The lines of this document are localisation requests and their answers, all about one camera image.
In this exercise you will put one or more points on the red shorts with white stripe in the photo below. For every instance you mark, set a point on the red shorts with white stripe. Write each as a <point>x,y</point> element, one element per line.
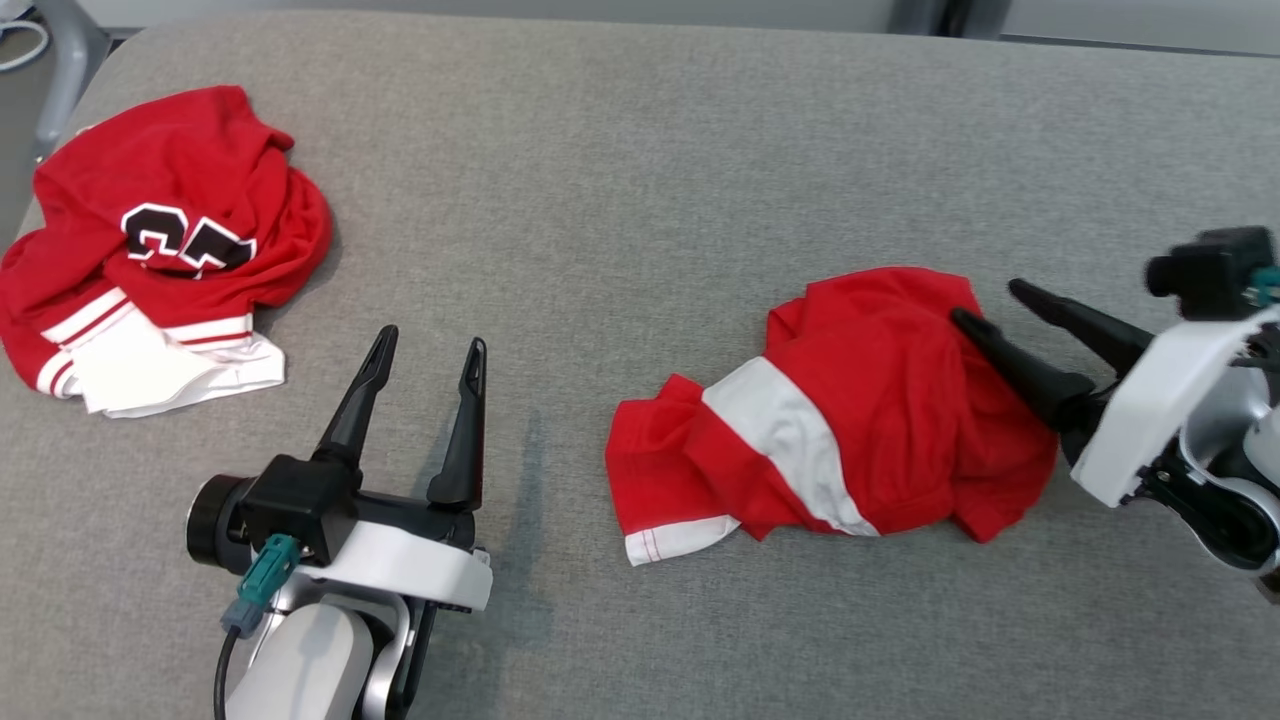
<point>900,420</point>

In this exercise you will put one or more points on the grey metal partition post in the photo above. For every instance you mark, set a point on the grey metal partition post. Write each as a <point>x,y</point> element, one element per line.
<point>950,14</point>

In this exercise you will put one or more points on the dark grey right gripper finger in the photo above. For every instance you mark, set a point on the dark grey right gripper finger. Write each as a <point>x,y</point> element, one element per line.
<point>1095,335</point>
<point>1035,385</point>

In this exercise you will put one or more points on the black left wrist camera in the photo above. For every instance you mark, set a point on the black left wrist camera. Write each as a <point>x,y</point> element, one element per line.
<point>300,505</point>

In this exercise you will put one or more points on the red white numbered jersey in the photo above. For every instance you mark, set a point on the red white numbered jersey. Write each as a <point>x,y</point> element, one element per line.
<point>190,170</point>

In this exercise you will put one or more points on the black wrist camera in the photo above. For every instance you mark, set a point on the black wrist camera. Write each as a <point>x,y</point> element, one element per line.
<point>300,505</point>
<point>1210,270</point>

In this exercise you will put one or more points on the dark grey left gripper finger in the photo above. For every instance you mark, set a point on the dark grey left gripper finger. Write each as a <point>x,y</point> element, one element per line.
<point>463,450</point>
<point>355,410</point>

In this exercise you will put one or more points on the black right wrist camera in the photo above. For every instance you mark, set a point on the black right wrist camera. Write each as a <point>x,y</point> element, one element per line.
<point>1210,270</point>

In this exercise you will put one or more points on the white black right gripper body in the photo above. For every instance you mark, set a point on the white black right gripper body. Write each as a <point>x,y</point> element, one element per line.
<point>1150,410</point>

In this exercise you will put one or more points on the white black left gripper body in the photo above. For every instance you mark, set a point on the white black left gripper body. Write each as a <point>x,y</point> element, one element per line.
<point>420,565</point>

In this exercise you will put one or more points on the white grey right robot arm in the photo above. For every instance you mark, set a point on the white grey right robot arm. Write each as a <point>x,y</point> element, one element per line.
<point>1235,515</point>

